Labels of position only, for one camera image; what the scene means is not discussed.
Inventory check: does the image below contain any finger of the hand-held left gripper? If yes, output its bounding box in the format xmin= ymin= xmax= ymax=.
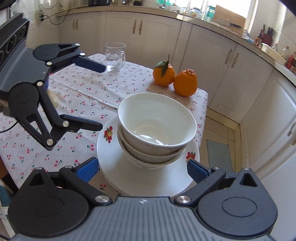
xmin=14 ymin=82 xmax=103 ymax=151
xmin=46 ymin=43 xmax=107 ymax=73

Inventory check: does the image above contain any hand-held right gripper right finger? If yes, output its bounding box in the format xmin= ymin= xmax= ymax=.
xmin=173 ymin=159 xmax=260 ymax=206

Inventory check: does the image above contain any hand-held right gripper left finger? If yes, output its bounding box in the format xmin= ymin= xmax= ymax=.
xmin=28 ymin=157 xmax=114 ymax=206

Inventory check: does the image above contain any white fruit print plate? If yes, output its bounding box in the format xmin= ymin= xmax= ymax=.
xmin=97 ymin=115 xmax=200 ymax=196
xmin=99 ymin=166 xmax=130 ymax=194
xmin=104 ymin=178 xmax=133 ymax=197

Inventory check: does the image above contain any white ceramic bowl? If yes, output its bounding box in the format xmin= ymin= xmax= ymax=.
xmin=124 ymin=148 xmax=183 ymax=171
xmin=117 ymin=132 xmax=188 ymax=164
xmin=118 ymin=92 xmax=197 ymax=156

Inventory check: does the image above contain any person's left hand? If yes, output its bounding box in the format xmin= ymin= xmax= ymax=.
xmin=47 ymin=90 xmax=59 ymax=108

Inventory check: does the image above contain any clear glass mug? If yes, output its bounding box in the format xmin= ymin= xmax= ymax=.
xmin=105 ymin=42 xmax=127 ymax=70

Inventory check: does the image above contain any grey green floor mat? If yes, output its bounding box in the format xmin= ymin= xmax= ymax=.
xmin=206 ymin=139 xmax=234 ymax=173

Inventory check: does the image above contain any cherry print tablecloth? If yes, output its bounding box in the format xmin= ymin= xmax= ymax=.
xmin=0 ymin=53 xmax=208 ymax=197

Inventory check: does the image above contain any orange with green leaf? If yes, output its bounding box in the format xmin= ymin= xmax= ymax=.
xmin=153 ymin=54 xmax=176 ymax=87

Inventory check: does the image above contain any bumpy orange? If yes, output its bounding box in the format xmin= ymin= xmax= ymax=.
xmin=173 ymin=69 xmax=199 ymax=97

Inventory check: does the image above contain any teal water bottle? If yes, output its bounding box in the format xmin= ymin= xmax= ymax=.
xmin=206 ymin=6 xmax=216 ymax=23

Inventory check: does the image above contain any white plastic tray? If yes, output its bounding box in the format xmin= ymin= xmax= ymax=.
xmin=261 ymin=43 xmax=287 ymax=66

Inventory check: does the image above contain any dark sauce bottle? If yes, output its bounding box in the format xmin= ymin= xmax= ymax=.
xmin=254 ymin=29 xmax=263 ymax=47

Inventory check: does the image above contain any red sauce bottle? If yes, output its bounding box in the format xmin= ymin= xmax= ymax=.
xmin=286 ymin=52 xmax=296 ymax=69

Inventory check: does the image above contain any brown cutting board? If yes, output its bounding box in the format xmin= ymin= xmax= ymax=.
xmin=212 ymin=5 xmax=246 ymax=27

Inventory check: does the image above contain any dark knife block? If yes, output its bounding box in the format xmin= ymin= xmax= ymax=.
xmin=264 ymin=27 xmax=276 ymax=46

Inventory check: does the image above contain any kitchen window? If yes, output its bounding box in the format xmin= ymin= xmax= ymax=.
xmin=199 ymin=0 xmax=262 ymax=19

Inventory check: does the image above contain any black power cable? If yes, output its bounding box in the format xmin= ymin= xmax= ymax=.
xmin=43 ymin=6 xmax=78 ymax=25

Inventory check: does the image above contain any black handled kitchen knife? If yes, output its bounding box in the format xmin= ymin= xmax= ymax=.
xmin=225 ymin=19 xmax=242 ymax=29

